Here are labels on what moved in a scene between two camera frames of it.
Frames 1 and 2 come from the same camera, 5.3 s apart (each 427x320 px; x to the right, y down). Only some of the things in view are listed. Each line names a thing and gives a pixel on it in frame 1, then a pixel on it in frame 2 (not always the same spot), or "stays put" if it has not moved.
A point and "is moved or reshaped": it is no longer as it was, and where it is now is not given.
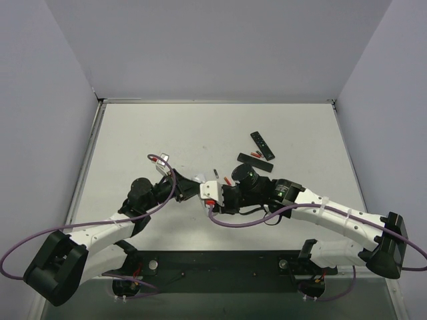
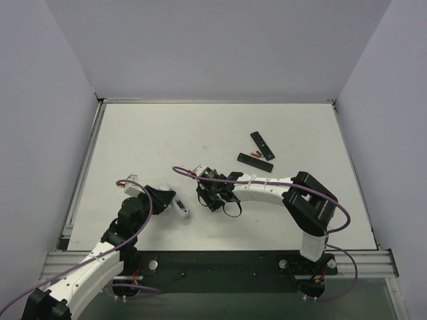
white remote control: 199,178 is moved or reshaped
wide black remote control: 255,162 stays put
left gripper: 180,188 -> 159,199
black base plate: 221,271 stays put
